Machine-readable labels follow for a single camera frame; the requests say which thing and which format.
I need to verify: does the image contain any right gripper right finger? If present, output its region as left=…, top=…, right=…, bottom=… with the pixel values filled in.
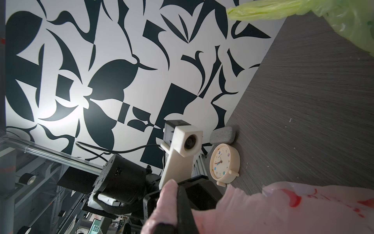
left=177, top=186, right=199, bottom=234

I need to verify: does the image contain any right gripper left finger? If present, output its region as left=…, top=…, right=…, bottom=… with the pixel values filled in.
left=153, top=223, right=177, bottom=234

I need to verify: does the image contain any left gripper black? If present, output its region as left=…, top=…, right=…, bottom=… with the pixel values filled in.
left=143, top=175, right=223, bottom=219

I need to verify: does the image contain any pink plastic bag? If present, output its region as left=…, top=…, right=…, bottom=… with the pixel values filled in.
left=140, top=179, right=374, bottom=234

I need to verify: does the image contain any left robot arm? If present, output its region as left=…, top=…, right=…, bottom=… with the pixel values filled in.
left=84, top=154, right=223, bottom=220

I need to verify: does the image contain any beige alarm clock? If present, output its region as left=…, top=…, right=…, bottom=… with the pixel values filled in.
left=209, top=143, right=241, bottom=187

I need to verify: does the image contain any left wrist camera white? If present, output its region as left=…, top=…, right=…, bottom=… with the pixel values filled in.
left=159, top=120, right=203, bottom=189

